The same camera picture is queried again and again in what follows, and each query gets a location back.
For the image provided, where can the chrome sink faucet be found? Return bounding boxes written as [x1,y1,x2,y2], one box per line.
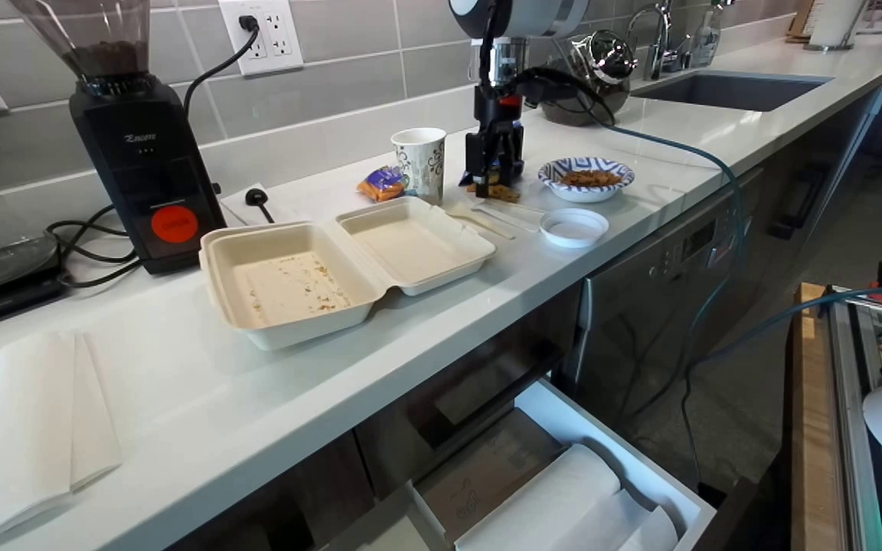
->
[622,0,736,83]

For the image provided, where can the beige clamshell takeout container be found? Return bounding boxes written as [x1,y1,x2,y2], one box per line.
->
[195,192,500,352]

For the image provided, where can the black countertop appliance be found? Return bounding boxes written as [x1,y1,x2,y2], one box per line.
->
[0,162,67,330]

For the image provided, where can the blue patterned paper bowl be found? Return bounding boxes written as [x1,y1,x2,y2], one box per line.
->
[535,152,636,207]

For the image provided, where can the white paper towel roll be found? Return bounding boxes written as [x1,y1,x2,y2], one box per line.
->
[807,0,867,53]

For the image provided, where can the white folded paper towel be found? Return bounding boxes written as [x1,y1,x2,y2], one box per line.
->
[0,327,126,551]

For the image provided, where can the black coffee grinder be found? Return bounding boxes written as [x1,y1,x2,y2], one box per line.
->
[9,0,231,277]

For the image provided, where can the pile of brown cookie pieces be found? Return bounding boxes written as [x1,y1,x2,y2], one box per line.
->
[561,170,622,189]

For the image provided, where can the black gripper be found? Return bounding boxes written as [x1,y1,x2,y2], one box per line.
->
[464,83,527,197]

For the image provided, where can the wooden table with aluminium rails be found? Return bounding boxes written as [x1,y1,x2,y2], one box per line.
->
[786,279,882,551]

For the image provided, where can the shiny metal kettle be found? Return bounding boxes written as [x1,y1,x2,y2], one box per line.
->
[535,28,640,129]

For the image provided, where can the patterned paper cup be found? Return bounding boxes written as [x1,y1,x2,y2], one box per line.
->
[388,127,451,207]

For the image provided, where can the black grinder power cord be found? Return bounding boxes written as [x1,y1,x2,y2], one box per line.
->
[181,13,262,117]

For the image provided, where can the open grey drawer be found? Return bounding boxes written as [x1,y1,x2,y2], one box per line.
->
[322,378,721,551]

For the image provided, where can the white plastic roll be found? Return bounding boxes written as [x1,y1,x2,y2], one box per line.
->
[454,442,684,551]

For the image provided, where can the white wall power outlet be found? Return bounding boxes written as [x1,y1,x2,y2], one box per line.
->
[219,0,305,80]

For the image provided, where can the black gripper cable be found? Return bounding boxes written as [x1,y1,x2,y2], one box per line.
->
[505,64,622,131]

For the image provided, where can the small orange blue snack wrapper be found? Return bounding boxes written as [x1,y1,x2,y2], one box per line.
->
[354,167,409,206]

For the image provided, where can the round brown cookie with holes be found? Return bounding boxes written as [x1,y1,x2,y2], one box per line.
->
[474,178,523,206]

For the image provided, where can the clear plastic fork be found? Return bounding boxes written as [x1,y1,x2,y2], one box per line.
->
[480,199,532,240]

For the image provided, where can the small black plug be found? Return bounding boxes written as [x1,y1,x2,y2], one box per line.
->
[242,184,279,227]

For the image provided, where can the white plastic cup lid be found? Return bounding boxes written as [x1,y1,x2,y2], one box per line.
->
[540,206,614,252]

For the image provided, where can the looped black cords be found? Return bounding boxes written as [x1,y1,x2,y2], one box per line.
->
[47,203,148,291]

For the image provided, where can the kitchen sink basin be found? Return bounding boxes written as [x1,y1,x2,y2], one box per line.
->
[632,68,832,113]

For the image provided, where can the grey blue cable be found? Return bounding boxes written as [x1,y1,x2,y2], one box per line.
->
[699,287,882,360]
[602,117,744,483]

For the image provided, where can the grey dishwasher front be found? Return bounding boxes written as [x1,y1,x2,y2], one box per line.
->
[577,167,773,433]

